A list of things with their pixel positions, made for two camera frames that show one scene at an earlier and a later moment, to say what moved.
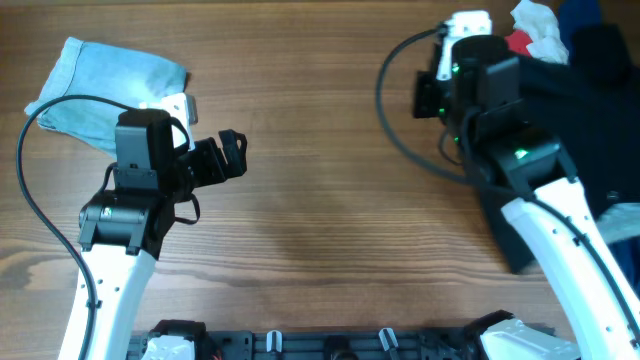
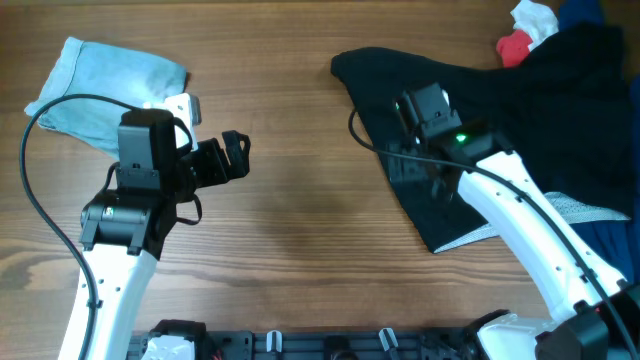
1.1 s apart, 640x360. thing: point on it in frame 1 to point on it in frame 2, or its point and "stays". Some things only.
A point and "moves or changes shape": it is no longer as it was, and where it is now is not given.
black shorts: x=593 y=105 moves or changes shape
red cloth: x=518 y=41 stays
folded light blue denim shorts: x=129 y=78 stays
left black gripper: x=234 y=157 stays
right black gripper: x=423 y=84 to x=401 y=168
